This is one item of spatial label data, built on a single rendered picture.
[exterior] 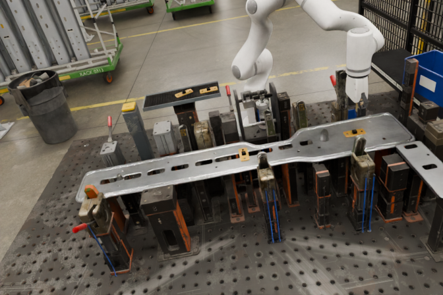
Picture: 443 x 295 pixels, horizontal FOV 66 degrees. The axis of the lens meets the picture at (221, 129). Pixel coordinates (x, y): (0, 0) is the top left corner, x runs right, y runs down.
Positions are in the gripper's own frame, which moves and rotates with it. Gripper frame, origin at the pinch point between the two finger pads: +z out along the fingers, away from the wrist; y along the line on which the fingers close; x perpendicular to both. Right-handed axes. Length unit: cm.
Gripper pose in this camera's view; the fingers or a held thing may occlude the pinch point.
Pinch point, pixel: (356, 108)
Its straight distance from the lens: 145.1
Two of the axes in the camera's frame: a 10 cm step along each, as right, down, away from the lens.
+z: 1.8, 8.2, 5.5
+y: 0.9, 5.4, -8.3
